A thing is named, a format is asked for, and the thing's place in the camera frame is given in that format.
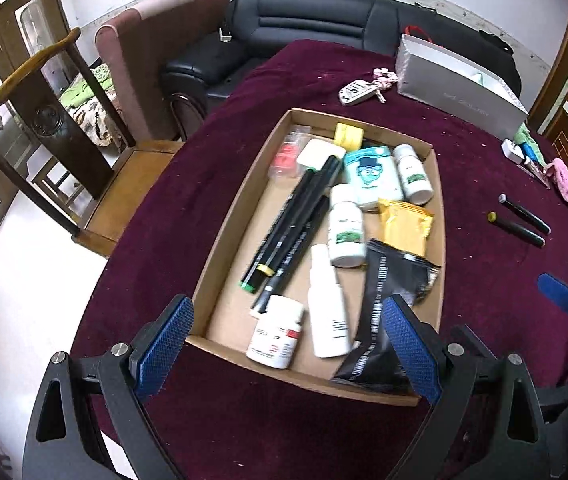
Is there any black marker green cap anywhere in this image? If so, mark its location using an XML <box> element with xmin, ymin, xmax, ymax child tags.
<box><xmin>240</xmin><ymin>170</ymin><xmax>317</xmax><ymax>295</ymax></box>

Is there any brown fabric armchair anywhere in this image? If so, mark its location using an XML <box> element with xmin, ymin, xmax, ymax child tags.
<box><xmin>95</xmin><ymin>0</ymin><xmax>231</xmax><ymax>151</ymax></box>

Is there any pink cloth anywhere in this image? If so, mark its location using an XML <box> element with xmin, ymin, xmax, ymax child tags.
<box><xmin>546</xmin><ymin>157</ymin><xmax>568</xmax><ymax>209</ymax></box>

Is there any black marker yellow cap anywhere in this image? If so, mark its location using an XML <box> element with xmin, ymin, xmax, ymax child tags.
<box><xmin>256</xmin><ymin>156</ymin><xmax>342</xmax><ymax>277</ymax></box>
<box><xmin>486</xmin><ymin>212</ymin><xmax>546</xmax><ymax>248</ymax></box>

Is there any black marker cream cap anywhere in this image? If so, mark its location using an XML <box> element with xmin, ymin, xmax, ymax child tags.
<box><xmin>250</xmin><ymin>196</ymin><xmax>331</xmax><ymax>313</ymax></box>

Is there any translucent white spray bottle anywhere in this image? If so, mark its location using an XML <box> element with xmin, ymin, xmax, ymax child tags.
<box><xmin>307</xmin><ymin>244</ymin><xmax>354</xmax><ymax>359</ymax></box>

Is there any black foil packet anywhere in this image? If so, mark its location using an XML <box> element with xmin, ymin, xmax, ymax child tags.
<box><xmin>331</xmin><ymin>238</ymin><xmax>441</xmax><ymax>395</ymax></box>

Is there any white wall plug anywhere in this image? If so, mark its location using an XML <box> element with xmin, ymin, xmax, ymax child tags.
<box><xmin>501</xmin><ymin>139</ymin><xmax>525</xmax><ymax>165</ymax></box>

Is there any blue cartoon tissue pack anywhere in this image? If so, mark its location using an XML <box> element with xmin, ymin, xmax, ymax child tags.
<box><xmin>342</xmin><ymin>146</ymin><xmax>404</xmax><ymax>211</ymax></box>

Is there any white car key fob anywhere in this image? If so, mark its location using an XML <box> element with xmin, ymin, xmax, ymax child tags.
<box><xmin>339</xmin><ymin>79</ymin><xmax>379</xmax><ymax>106</ymax></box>

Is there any black leather sofa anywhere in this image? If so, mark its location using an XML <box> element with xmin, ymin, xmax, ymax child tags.
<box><xmin>160</xmin><ymin>0</ymin><xmax>522</xmax><ymax>126</ymax></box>

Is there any red transparent case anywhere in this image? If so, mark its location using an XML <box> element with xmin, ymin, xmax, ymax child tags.
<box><xmin>268</xmin><ymin>130</ymin><xmax>312</xmax><ymax>183</ymax></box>

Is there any yellow tape roll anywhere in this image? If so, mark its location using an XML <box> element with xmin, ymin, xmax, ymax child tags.
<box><xmin>334</xmin><ymin>122</ymin><xmax>365</xmax><ymax>150</ymax></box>

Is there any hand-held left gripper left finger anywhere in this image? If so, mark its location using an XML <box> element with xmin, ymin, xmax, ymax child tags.
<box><xmin>21</xmin><ymin>294</ymin><xmax>196</xmax><ymax>480</ymax></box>

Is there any black strap with buckle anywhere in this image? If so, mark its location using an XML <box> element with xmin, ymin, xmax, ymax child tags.
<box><xmin>218</xmin><ymin>10</ymin><xmax>237</xmax><ymax>43</ymax></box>

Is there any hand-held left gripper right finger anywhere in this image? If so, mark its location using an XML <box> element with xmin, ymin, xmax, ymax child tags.
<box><xmin>381</xmin><ymin>294</ymin><xmax>550</xmax><ymax>480</ymax></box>

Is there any green cloth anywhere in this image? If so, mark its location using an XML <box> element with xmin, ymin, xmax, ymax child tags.
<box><xmin>513</xmin><ymin>122</ymin><xmax>547</xmax><ymax>166</ymax></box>

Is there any wooden glass-door cabinet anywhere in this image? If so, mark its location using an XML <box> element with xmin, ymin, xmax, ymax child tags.
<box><xmin>0</xmin><ymin>0</ymin><xmax>75</xmax><ymax>241</ymax></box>

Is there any white bottle red label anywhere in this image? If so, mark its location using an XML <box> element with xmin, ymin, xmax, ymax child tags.
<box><xmin>245</xmin><ymin>295</ymin><xmax>306</xmax><ymax>370</ymax></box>

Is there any white power adapter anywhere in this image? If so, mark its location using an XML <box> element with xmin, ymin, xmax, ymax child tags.
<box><xmin>296</xmin><ymin>139</ymin><xmax>347</xmax><ymax>173</ymax></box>

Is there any dark wooden chair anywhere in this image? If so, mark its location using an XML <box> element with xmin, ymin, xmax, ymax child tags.
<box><xmin>0</xmin><ymin>27</ymin><xmax>187</xmax><ymax>259</ymax></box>

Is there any pink key charm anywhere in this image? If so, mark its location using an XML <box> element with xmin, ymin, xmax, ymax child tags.
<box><xmin>371</xmin><ymin>67</ymin><xmax>400</xmax><ymax>92</ymax></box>

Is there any shallow cardboard box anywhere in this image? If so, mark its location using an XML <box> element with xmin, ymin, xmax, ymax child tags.
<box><xmin>185</xmin><ymin>107</ymin><xmax>446</xmax><ymax>407</ymax></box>

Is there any white bottle green label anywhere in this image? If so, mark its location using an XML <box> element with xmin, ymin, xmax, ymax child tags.
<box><xmin>393</xmin><ymin>144</ymin><xmax>435</xmax><ymax>206</ymax></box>
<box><xmin>327</xmin><ymin>183</ymin><xmax>367</xmax><ymax>267</ymax></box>

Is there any black marker grey cap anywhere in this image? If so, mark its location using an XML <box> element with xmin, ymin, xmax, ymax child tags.
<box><xmin>498</xmin><ymin>193</ymin><xmax>551</xmax><ymax>235</ymax></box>

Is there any green patterned blanket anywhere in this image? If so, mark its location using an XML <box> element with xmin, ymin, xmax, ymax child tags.
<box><xmin>59</xmin><ymin>62</ymin><xmax>125</xmax><ymax>148</ymax></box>

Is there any gold foil packet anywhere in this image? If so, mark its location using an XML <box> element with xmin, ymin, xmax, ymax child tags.
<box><xmin>378</xmin><ymin>199</ymin><xmax>436</xmax><ymax>256</ymax></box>

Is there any grey paper gift bag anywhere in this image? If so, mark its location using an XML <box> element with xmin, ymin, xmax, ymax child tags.
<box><xmin>396</xmin><ymin>25</ymin><xmax>530</xmax><ymax>142</ymax></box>

